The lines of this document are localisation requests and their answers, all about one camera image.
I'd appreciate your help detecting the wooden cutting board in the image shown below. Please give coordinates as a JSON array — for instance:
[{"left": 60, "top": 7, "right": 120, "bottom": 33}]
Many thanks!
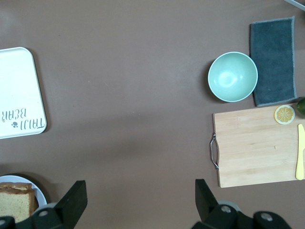
[{"left": 209, "top": 104, "right": 305, "bottom": 188}]

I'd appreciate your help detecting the white round plate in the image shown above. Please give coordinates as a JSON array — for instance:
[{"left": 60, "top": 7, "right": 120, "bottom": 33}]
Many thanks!
[{"left": 0, "top": 175, "right": 48, "bottom": 216}]

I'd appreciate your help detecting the mint green bowl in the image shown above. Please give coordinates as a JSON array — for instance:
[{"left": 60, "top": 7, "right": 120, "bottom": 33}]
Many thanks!
[{"left": 207, "top": 52, "right": 259, "bottom": 103}]

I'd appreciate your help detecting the yellow plastic knife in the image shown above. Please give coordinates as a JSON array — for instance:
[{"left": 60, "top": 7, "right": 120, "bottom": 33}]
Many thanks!
[{"left": 295, "top": 124, "right": 305, "bottom": 181}]

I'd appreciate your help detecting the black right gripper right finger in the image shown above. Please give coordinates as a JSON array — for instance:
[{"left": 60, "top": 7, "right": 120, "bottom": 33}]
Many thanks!
[{"left": 193, "top": 178, "right": 242, "bottom": 229}]

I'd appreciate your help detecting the cream bear print tray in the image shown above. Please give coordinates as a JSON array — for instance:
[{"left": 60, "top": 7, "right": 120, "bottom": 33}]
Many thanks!
[{"left": 0, "top": 46, "right": 48, "bottom": 140}]

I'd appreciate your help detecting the green avocado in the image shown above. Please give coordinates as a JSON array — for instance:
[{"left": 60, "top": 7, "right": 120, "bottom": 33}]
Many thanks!
[{"left": 296, "top": 97, "right": 305, "bottom": 117}]

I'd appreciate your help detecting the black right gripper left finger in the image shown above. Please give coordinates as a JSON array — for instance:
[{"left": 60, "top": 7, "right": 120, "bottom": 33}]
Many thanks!
[{"left": 32, "top": 180, "right": 87, "bottom": 229}]

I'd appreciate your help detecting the lemon slice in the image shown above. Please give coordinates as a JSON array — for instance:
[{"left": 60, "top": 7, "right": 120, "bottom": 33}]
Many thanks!
[{"left": 274, "top": 104, "right": 296, "bottom": 125}]

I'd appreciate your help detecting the plain brown bread slice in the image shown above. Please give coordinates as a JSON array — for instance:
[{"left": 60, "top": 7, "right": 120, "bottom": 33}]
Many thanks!
[{"left": 0, "top": 190, "right": 37, "bottom": 224}]

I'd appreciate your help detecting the dark grey cloth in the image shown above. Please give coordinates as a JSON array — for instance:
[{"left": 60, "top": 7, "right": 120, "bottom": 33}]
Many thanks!
[{"left": 250, "top": 16, "right": 299, "bottom": 107}]

